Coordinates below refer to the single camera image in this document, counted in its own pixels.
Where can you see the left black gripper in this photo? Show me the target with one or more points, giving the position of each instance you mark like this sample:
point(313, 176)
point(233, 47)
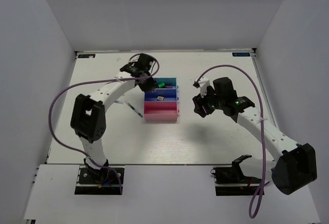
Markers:
point(147, 88)

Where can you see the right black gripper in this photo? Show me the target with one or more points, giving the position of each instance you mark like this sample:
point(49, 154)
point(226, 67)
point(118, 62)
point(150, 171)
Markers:
point(199, 102)

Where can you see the black highlighter green cap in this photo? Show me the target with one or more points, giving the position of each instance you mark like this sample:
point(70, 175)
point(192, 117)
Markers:
point(161, 85)

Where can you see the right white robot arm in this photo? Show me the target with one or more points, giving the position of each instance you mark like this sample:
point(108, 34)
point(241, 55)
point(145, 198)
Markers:
point(293, 165)

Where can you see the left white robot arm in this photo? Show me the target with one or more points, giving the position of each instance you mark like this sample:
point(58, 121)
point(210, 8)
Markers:
point(89, 113)

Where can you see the light blue bin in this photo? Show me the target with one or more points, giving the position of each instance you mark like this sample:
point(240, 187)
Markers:
point(167, 81)

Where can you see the dark blue bin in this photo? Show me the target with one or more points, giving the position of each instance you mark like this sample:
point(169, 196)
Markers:
point(168, 94)

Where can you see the pink bin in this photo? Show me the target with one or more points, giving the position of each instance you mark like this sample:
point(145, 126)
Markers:
point(161, 111)

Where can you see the green gel pen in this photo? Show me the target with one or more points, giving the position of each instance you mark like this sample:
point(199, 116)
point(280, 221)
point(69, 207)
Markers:
point(134, 109)

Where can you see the right corner label sticker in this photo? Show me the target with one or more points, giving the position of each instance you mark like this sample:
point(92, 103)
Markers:
point(241, 54)

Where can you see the corner label sticker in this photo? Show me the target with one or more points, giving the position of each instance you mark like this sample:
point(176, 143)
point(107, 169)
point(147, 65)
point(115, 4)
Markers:
point(86, 56)
point(241, 54)

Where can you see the left corner label sticker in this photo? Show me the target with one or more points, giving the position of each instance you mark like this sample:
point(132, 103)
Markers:
point(86, 56)

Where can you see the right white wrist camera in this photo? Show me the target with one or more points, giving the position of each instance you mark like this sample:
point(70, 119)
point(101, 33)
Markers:
point(202, 84)

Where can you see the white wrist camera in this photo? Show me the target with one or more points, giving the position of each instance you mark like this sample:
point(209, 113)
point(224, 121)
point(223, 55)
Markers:
point(133, 60)
point(202, 84)

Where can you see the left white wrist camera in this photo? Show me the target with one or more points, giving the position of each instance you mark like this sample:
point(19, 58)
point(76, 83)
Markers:
point(133, 60)

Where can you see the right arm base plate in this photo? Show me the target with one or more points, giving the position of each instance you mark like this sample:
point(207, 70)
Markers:
point(231, 180)

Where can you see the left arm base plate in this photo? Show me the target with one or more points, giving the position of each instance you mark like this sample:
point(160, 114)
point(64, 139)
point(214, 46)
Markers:
point(87, 185)

